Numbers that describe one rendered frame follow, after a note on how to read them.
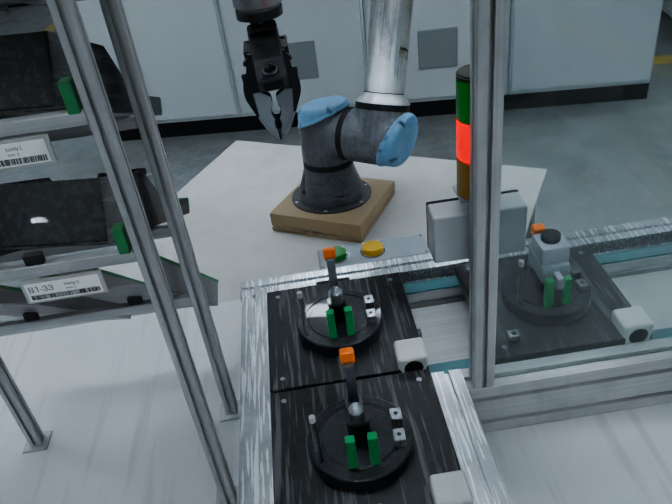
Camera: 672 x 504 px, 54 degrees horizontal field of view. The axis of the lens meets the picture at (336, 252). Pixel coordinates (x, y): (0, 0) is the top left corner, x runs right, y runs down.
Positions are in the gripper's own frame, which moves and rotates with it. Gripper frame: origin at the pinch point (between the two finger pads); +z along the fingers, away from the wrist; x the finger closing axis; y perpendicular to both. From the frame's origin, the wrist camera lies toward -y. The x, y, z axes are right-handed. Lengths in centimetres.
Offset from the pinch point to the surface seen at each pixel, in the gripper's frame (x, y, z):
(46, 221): 26.1, -35.9, -9.9
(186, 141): 68, 284, 123
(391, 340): -12.5, -24.9, 26.3
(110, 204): 19.0, -35.0, -10.4
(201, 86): 51, 287, 91
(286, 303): 3.6, -11.6, 26.3
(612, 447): -41, -43, 37
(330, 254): -5.1, -12.7, 16.7
